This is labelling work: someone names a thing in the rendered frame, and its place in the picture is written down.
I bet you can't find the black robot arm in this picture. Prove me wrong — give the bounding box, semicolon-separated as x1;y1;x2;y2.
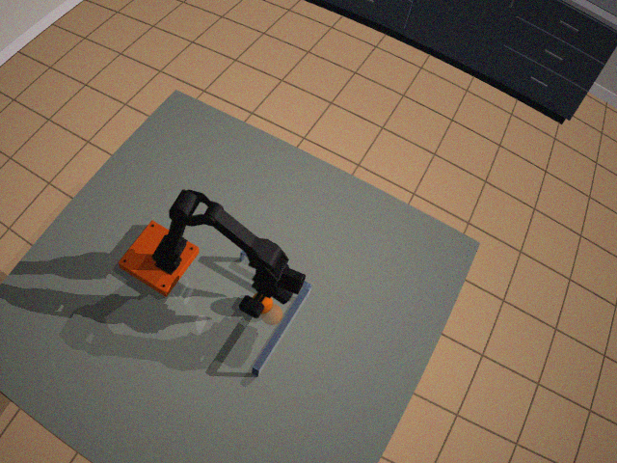
152;189;306;304

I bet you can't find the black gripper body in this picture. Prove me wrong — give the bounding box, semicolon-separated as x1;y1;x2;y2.
239;275;275;319

